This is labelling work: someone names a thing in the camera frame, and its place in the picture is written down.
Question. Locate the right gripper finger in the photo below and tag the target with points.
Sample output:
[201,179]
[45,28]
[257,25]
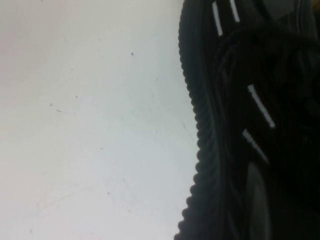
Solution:
[257,195]

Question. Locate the black knit sneaker white stripes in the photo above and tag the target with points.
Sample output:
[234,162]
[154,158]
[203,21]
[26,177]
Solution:
[250,75]

